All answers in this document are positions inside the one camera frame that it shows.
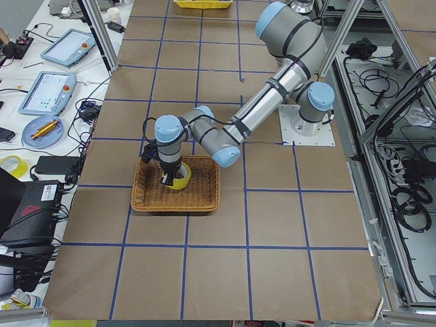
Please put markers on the white paper cup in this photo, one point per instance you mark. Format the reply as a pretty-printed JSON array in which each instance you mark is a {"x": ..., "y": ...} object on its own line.
[{"x": 114, "y": 15}]

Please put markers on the yellow plastic basket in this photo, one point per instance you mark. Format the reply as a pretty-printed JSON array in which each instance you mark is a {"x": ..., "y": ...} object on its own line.
[{"x": 204, "y": 4}]

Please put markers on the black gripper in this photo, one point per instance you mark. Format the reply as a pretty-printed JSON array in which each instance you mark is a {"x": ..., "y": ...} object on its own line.
[{"x": 170, "y": 167}]

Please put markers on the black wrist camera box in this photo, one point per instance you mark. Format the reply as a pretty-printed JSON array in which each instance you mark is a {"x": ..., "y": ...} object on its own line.
[{"x": 149, "y": 153}]

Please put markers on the black computer box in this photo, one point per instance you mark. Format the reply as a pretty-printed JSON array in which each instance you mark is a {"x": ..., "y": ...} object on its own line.
[{"x": 27, "y": 212}]

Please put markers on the yellow tape roll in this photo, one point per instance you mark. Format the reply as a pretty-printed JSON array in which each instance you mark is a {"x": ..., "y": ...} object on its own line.
[
  {"x": 14, "y": 165},
  {"x": 180, "y": 179}
]

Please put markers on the black power adapter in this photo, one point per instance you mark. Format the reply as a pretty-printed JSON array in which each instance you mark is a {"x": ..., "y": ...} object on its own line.
[{"x": 56, "y": 165}]

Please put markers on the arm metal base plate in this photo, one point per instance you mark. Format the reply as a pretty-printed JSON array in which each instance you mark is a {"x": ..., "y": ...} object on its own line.
[{"x": 297, "y": 132}]

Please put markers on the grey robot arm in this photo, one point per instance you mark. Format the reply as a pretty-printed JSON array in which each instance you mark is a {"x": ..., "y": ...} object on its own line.
[{"x": 300, "y": 45}]

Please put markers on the aluminium frame post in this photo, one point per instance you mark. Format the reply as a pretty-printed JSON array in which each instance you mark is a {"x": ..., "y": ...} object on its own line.
[{"x": 93, "y": 17}]

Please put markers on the blue teach pendant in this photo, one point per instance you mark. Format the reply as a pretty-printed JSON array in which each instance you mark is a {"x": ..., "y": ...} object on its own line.
[
  {"x": 70, "y": 48},
  {"x": 49, "y": 94}
]

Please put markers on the lower blue teach pendant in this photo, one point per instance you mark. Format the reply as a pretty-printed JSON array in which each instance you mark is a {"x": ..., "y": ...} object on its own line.
[{"x": 49, "y": 94}]

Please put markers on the upper blue teach pendant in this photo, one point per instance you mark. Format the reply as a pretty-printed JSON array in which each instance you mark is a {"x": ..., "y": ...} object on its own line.
[{"x": 70, "y": 48}]

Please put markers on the brown wicker basket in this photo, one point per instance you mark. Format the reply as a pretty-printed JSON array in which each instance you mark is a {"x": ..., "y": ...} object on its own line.
[{"x": 202, "y": 194}]

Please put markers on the blue plate with brass part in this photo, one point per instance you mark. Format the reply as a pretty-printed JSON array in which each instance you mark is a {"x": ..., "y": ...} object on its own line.
[{"x": 42, "y": 132}]

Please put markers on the yellow tape roll on desk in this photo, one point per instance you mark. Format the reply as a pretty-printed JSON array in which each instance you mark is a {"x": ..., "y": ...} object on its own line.
[{"x": 14, "y": 165}]

